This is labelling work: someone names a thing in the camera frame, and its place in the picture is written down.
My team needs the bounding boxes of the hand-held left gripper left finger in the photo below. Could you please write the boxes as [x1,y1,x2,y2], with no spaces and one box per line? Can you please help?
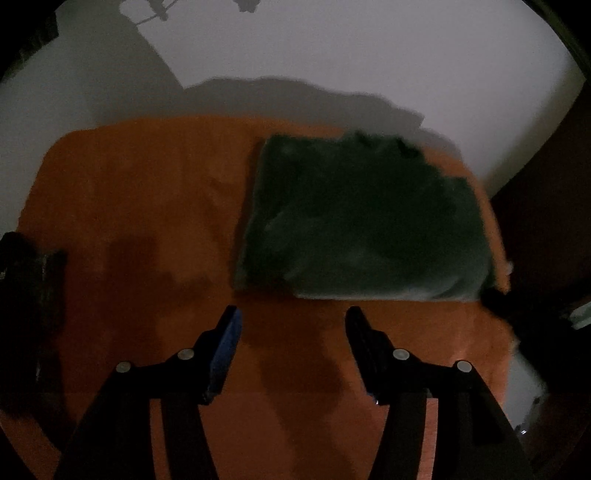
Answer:
[53,305,243,480]

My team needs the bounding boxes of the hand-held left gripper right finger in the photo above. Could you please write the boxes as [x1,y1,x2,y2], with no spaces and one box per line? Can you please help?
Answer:
[345,305,536,480]

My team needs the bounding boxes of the grey fleece sweater pink stripes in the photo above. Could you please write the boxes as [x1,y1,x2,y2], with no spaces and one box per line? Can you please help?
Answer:
[232,131,497,303]

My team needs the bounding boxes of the orange fleece blanket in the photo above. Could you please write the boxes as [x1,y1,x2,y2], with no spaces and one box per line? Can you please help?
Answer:
[0,115,515,480]

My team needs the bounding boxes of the black cloth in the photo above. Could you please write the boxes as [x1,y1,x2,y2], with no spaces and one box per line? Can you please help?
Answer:
[0,231,68,402]

